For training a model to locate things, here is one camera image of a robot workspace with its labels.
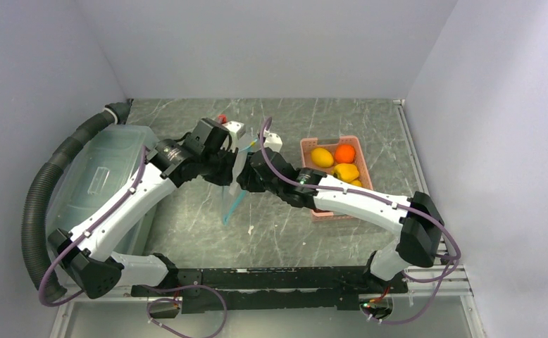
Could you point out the clear plastic storage bin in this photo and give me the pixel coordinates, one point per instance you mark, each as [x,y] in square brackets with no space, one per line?
[108,163]

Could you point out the yellow bell pepper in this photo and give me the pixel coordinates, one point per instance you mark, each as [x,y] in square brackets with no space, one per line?
[346,172]

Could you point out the orange fruit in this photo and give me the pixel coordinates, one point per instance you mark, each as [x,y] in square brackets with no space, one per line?
[345,153]

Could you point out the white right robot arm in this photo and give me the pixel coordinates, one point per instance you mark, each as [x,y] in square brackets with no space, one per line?
[412,220]

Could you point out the yellow mango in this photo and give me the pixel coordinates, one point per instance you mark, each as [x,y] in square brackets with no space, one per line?
[322,158]

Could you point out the clear zip top bag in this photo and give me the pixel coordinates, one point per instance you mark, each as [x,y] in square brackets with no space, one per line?
[232,194]

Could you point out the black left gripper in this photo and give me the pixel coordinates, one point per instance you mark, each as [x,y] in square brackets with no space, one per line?
[226,177]

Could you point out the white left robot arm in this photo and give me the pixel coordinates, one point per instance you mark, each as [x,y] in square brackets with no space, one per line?
[88,251]

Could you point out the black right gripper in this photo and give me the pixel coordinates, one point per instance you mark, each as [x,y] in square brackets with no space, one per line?
[246,179]

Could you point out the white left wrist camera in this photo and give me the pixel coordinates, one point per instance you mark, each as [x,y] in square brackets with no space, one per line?
[236,129]

